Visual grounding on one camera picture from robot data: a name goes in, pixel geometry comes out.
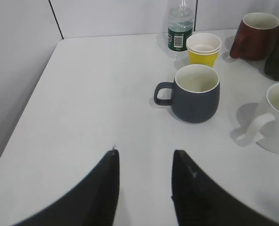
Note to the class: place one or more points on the clear water bottle green label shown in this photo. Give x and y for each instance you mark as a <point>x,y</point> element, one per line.
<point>180,19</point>

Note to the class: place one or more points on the dark gray ceramic mug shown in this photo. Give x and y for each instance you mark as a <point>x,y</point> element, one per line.
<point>193,95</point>

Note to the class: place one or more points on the yellow paper cup stack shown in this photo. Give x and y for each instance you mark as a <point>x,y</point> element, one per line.
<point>203,48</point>

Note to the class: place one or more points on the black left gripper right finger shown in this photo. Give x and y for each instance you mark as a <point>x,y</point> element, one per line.
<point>199,201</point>

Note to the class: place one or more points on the dark red ceramic mug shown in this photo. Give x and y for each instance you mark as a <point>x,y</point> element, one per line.
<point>255,37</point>

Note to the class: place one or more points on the white ceramic mug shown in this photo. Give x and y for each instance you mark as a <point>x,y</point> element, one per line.
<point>263,127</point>

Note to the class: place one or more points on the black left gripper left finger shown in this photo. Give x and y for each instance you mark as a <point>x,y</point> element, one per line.
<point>92,202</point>

